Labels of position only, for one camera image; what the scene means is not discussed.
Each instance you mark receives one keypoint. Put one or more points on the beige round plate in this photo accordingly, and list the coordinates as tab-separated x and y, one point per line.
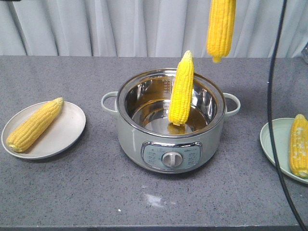
63	132

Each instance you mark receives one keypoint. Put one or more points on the yellow corn cob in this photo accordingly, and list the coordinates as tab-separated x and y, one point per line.
220	30
181	96
29	131

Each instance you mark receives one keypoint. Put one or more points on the light green round plate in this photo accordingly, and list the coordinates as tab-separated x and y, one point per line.
281	131

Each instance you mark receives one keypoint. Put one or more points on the pale speckled corn cob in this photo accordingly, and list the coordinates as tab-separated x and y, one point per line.
298	147

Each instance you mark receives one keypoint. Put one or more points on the green electric cooking pot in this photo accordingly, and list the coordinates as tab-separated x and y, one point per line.
147	136

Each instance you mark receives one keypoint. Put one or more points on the grey pleated curtain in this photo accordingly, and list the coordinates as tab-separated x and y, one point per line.
146	28

